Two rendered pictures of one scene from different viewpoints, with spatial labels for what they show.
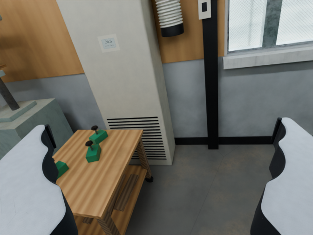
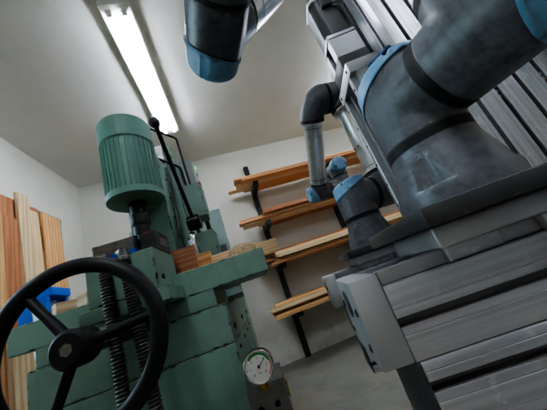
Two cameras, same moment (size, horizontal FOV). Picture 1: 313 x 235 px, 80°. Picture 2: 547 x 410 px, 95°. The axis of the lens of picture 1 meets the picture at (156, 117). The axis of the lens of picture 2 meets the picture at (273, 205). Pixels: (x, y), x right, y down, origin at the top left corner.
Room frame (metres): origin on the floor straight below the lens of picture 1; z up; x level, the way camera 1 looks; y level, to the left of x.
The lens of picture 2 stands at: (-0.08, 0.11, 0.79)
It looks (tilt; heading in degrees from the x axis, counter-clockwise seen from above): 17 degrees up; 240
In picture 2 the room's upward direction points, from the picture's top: 20 degrees counter-clockwise
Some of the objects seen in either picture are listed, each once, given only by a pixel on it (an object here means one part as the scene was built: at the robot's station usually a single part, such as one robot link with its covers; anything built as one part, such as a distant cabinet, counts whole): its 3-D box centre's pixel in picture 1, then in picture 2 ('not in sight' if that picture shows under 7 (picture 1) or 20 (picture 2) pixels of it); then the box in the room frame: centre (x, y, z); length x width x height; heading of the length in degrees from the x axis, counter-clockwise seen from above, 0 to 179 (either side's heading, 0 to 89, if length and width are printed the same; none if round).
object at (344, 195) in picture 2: not in sight; (355, 197); (-0.75, -0.48, 0.98); 0.13 x 0.12 x 0.14; 161
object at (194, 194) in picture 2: not in sight; (195, 203); (-0.32, -0.90, 1.22); 0.09 x 0.08 x 0.15; 68
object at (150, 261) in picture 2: not in sight; (137, 278); (-0.06, -0.56, 0.91); 0.15 x 0.14 x 0.09; 158
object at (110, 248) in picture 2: not in sight; (133, 248); (-0.07, -0.56, 0.99); 0.13 x 0.11 x 0.06; 158
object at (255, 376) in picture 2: not in sight; (260, 369); (-0.26, -0.46, 0.65); 0.06 x 0.04 x 0.08; 158
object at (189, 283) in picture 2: not in sight; (155, 297); (-0.10, -0.64, 0.87); 0.61 x 0.30 x 0.06; 158
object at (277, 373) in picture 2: not in sight; (270, 394); (-0.29, -0.53, 0.58); 0.12 x 0.08 x 0.08; 68
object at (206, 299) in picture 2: not in sight; (149, 320); (-0.07, -0.70, 0.82); 0.40 x 0.21 x 0.04; 158
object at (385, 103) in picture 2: not in sight; (408, 101); (-0.47, -0.06, 0.98); 0.13 x 0.12 x 0.14; 83
